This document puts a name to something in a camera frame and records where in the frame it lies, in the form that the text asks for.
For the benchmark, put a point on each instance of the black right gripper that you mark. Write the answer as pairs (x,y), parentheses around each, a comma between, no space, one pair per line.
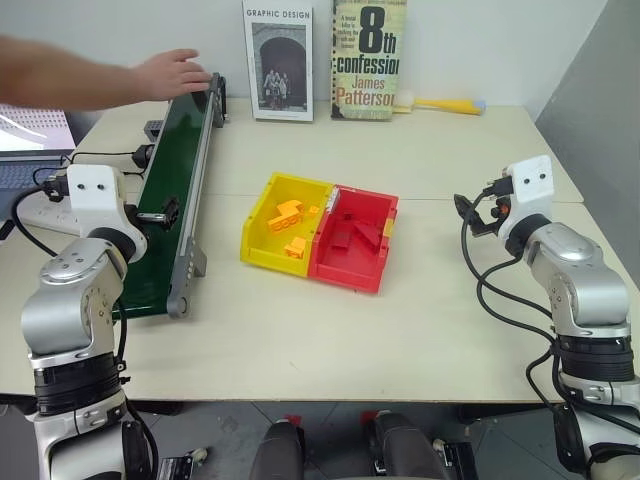
(492,215)

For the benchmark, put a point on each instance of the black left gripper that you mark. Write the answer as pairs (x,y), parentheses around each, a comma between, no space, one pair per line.
(150,218)

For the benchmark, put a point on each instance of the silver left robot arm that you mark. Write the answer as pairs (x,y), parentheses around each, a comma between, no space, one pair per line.
(65,300)

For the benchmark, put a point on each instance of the person's bare forearm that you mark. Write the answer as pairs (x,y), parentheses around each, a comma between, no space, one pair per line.
(65,75)

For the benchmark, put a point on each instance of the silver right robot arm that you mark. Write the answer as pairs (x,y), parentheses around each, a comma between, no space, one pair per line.
(575,280)

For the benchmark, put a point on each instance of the person's bare right hand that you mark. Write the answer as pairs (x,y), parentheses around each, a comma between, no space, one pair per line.
(170,75)

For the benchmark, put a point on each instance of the yellow bin clip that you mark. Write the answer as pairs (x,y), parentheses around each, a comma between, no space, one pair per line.
(390,230)

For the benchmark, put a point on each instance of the dark grey studded plate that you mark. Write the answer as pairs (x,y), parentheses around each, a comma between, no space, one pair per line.
(153,130)

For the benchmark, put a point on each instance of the yellow plastic bin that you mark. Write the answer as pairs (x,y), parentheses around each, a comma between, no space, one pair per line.
(260,235)

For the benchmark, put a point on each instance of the red wedge block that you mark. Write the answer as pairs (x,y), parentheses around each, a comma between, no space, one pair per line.
(366,234)

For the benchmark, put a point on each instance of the long orange studded brick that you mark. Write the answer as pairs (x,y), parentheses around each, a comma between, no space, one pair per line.
(285,224)

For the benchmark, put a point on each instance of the yellow brush white head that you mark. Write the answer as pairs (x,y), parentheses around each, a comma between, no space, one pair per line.
(440,105)

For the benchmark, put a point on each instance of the flat orange stepped block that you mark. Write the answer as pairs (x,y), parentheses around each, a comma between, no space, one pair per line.
(289,206)

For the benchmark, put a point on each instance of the tiny red block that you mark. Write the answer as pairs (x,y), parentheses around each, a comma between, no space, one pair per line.
(348,216)

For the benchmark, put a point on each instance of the white power strip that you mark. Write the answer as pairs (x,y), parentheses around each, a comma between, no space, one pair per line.
(45,214)

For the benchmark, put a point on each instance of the short orange brick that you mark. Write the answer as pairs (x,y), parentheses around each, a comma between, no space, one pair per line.
(295,247)

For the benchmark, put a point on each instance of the square red block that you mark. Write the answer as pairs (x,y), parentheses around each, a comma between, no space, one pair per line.
(342,240)

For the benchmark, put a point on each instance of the red plastic bin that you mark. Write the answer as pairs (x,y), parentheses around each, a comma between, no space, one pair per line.
(345,262)

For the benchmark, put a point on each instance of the white bin label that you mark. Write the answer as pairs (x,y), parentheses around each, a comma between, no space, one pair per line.
(333,197)

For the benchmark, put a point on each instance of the tiny orange block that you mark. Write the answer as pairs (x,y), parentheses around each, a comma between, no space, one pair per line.
(314,209)

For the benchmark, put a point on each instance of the grey laptop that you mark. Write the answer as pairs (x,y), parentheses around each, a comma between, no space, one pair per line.
(30,130)

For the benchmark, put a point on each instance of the Graphic Design book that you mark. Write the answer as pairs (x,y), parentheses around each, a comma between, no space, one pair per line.
(282,60)

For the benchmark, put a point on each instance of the dark rounded shape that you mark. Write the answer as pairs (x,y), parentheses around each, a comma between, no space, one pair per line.
(405,445)
(277,450)

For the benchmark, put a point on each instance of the black box with caster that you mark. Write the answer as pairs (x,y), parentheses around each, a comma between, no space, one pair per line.
(456,460)
(182,467)

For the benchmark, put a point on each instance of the green conveyor belt silver frame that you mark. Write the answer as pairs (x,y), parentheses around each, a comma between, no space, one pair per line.
(175,150)

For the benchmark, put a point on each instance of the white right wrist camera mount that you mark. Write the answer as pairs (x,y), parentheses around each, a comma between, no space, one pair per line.
(530,190)

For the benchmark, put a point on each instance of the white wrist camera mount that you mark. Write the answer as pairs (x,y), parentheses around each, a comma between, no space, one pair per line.
(95,200)
(530,190)

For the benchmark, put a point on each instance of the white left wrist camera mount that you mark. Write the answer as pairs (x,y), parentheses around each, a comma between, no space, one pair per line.
(95,200)

